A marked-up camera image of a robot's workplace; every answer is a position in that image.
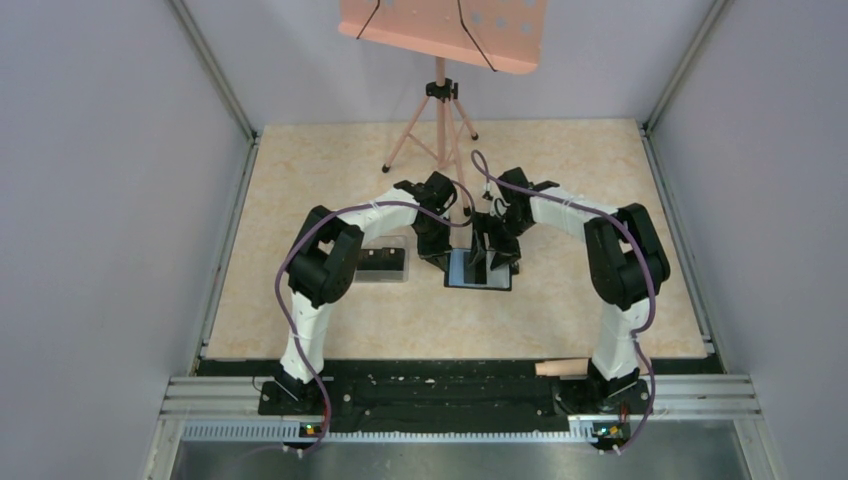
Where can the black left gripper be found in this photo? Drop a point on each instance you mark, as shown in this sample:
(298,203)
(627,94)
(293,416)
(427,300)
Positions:
(436,254)

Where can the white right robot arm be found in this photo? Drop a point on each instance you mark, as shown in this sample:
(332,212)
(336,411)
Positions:
(627,264)

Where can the pink toy microphone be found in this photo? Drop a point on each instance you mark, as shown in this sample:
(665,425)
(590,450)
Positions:
(572,367)

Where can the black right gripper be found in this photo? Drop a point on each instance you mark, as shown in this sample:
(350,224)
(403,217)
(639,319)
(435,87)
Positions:
(485,223)

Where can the clear acrylic tray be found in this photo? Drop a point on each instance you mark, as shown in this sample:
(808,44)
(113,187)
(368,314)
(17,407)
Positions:
(385,241)

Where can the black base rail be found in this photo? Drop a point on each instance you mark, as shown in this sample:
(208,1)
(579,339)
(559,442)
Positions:
(436,397)

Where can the black leather card holder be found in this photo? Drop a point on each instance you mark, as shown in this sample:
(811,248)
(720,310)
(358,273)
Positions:
(499,279)

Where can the pink music stand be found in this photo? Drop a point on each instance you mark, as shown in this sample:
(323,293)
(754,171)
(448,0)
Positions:
(500,36)

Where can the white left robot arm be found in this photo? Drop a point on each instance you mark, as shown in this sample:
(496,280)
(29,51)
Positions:
(323,260)

